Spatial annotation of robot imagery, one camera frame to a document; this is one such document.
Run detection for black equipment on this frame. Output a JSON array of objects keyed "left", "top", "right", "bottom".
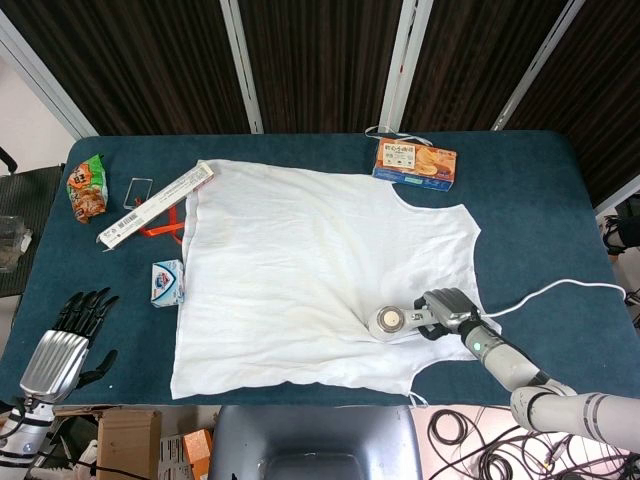
[{"left": 602, "top": 194, "right": 640, "bottom": 256}]

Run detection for teal table cover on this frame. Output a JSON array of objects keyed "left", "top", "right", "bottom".
[{"left": 0, "top": 130, "right": 640, "bottom": 407}]

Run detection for orange blue cookie box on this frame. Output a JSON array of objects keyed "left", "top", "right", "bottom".
[{"left": 371, "top": 137, "right": 459, "bottom": 194}]

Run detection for blue white tissue pack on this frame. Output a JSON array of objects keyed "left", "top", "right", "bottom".
[{"left": 149, "top": 258, "right": 186, "bottom": 307}]

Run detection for white partition post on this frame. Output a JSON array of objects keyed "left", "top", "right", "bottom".
[
  {"left": 219, "top": 0, "right": 265, "bottom": 134},
  {"left": 384, "top": 0, "right": 434, "bottom": 134},
  {"left": 492, "top": 0, "right": 586, "bottom": 131},
  {"left": 0, "top": 9, "right": 99, "bottom": 139}
]

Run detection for small orange box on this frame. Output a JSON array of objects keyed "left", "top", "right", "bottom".
[{"left": 182, "top": 428, "right": 214, "bottom": 476}]

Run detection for black mesh chair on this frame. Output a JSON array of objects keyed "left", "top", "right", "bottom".
[{"left": 0, "top": 147, "right": 66, "bottom": 296}]

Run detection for white sleeveless shirt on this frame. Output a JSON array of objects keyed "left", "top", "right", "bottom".
[{"left": 169, "top": 158, "right": 504, "bottom": 401}]

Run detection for white printed carton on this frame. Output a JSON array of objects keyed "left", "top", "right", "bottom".
[{"left": 158, "top": 434, "right": 187, "bottom": 480}]

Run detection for black floor cables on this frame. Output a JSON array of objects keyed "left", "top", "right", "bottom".
[{"left": 427, "top": 404, "right": 640, "bottom": 480}]

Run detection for thin white cable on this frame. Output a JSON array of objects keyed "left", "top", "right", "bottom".
[{"left": 482, "top": 278, "right": 629, "bottom": 319}]

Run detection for brown cardboard box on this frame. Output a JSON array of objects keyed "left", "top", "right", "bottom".
[{"left": 97, "top": 407, "right": 162, "bottom": 480}]

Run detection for white handheld steamer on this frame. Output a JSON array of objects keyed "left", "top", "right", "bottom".
[{"left": 367, "top": 302, "right": 436, "bottom": 345}]

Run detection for long white cardboard box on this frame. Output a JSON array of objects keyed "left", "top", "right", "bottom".
[{"left": 95, "top": 160, "right": 216, "bottom": 250}]

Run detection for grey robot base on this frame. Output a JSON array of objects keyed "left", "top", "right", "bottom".
[{"left": 207, "top": 404, "right": 421, "bottom": 480}]

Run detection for white ribbon loop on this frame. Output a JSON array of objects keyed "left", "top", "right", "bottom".
[{"left": 363, "top": 124, "right": 432, "bottom": 147}]

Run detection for robot right hand silver black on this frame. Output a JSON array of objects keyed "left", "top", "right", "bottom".
[{"left": 412, "top": 287, "right": 484, "bottom": 342}]

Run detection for robot left hand silver black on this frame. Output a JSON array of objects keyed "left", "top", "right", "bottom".
[{"left": 18, "top": 287, "right": 120, "bottom": 404}]

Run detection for clear plastic rectangle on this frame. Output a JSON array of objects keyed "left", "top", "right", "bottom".
[{"left": 121, "top": 177, "right": 154, "bottom": 209}]

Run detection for green orange snack bag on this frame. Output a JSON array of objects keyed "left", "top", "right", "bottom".
[{"left": 66, "top": 153, "right": 110, "bottom": 224}]

